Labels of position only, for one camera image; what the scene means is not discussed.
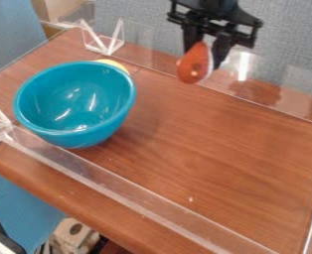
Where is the brown and white toy mushroom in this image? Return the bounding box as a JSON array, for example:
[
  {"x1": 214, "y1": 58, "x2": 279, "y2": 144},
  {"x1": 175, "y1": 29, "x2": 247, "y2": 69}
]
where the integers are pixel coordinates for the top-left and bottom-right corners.
[{"x1": 176, "y1": 42, "x2": 214, "y2": 84}]

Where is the white block with hole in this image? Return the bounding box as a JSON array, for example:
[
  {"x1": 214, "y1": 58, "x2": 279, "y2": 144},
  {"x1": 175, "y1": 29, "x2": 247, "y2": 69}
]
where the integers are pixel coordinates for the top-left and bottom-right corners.
[{"x1": 50, "y1": 218, "x2": 98, "y2": 254}]

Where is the blue bowl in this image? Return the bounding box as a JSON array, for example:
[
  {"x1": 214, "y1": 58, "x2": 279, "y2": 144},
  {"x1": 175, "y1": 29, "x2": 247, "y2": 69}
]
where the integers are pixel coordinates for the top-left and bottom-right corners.
[{"x1": 13, "y1": 61, "x2": 136, "y2": 149}]

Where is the clear acrylic back barrier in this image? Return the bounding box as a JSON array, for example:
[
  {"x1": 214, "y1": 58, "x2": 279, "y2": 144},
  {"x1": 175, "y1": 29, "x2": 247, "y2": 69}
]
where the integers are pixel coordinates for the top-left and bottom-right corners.
[{"x1": 57, "y1": 0, "x2": 312, "y2": 127}]

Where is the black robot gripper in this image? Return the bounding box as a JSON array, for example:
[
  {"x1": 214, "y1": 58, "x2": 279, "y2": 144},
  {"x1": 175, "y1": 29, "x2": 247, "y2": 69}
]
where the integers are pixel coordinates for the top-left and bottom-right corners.
[{"x1": 167, "y1": 0, "x2": 262, "y2": 69}]

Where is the yellow object behind bowl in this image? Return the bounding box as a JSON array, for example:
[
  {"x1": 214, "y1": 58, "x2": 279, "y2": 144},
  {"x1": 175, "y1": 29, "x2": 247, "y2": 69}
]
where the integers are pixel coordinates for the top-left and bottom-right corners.
[{"x1": 94, "y1": 59, "x2": 129, "y2": 74}]

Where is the clear acrylic front barrier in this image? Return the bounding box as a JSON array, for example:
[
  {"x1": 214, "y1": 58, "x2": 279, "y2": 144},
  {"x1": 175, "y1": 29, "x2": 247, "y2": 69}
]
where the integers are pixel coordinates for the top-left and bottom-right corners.
[{"x1": 0, "y1": 123, "x2": 277, "y2": 254}]

